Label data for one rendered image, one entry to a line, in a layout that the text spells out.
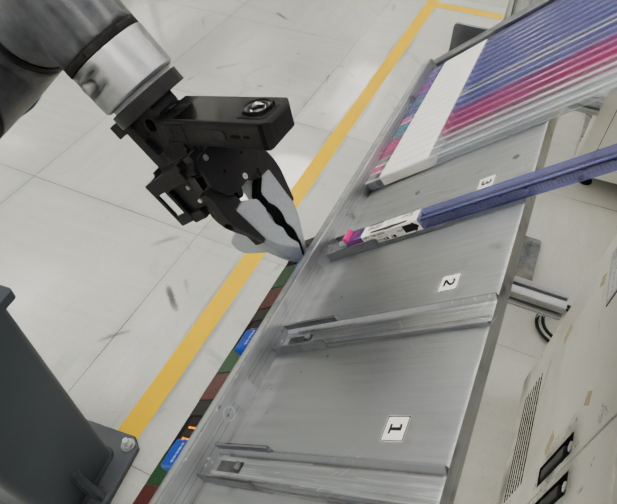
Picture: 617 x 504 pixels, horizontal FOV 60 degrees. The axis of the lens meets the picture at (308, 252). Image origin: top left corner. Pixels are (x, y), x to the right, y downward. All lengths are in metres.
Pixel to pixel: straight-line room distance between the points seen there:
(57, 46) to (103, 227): 1.18
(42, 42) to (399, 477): 0.41
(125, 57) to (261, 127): 0.13
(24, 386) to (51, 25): 0.56
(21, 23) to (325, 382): 0.36
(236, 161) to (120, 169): 1.33
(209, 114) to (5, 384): 0.54
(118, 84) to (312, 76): 1.73
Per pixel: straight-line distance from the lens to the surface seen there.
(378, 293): 0.41
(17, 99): 0.54
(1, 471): 0.95
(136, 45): 0.48
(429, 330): 0.34
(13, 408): 0.90
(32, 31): 0.50
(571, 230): 1.70
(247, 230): 0.49
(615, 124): 1.70
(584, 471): 0.69
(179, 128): 0.48
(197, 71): 2.24
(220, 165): 0.48
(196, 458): 0.40
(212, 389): 0.51
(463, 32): 0.82
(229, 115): 0.45
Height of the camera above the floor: 1.10
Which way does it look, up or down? 49 degrees down
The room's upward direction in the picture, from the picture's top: straight up
